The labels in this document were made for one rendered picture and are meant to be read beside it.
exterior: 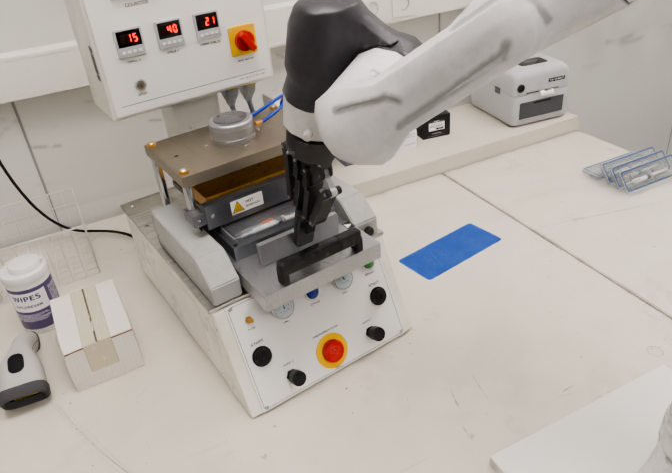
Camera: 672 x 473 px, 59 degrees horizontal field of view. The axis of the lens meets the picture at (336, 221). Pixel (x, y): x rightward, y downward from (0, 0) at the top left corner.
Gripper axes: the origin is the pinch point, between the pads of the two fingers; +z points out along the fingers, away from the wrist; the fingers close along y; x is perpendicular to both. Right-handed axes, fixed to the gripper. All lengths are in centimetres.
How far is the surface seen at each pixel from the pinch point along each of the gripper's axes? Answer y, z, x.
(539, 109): -29, 30, 102
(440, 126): -41, 35, 75
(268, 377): 11.0, 19.6, -12.2
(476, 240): 1, 29, 48
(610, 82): -43, 49, 168
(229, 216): -10.9, 4.0, -7.7
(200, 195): -15.9, 2.2, -10.4
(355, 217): -2.0, 6.0, 12.3
